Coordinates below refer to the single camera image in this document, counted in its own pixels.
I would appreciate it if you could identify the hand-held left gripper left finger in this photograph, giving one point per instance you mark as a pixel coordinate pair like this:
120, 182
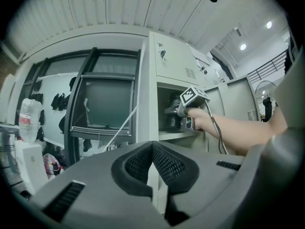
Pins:
95, 187

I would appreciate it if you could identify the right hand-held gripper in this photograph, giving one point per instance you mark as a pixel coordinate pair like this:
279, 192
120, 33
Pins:
193, 95

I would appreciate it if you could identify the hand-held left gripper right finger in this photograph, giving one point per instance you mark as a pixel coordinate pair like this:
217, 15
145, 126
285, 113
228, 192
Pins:
205, 175

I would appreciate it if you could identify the white metal locker cabinet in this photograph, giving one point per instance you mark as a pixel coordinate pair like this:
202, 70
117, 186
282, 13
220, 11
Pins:
171, 63

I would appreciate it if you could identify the person's right forearm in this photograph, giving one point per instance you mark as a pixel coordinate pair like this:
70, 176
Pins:
243, 132

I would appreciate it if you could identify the person's right hand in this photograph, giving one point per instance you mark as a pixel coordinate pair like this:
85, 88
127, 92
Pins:
199, 120

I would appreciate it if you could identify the black thermos bottle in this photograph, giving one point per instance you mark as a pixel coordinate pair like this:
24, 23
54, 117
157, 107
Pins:
55, 168

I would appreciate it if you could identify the colourful helmet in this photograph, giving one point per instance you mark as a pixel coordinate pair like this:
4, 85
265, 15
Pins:
50, 160

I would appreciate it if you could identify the white paper notice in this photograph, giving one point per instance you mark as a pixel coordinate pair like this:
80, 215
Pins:
200, 55

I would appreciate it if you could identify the white cardboard box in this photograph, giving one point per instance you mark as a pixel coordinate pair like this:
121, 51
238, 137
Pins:
32, 166

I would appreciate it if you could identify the group of black bags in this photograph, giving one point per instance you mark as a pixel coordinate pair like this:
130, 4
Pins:
58, 101

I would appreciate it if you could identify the large clear water bottle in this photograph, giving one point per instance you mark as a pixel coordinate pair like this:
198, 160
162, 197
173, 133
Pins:
29, 120

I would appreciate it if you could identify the standing fan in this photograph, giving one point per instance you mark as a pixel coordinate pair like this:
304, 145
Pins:
264, 92

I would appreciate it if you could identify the round ceiling light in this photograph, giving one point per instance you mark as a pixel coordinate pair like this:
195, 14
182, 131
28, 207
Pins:
269, 24
243, 46

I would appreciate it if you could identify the black metal railing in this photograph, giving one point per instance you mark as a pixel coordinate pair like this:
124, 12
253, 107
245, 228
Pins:
267, 68

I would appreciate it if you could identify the white pegboard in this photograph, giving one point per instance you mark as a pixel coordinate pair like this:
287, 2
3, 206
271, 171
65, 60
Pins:
52, 85

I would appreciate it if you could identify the black window frame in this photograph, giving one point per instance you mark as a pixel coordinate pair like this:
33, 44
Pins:
76, 99

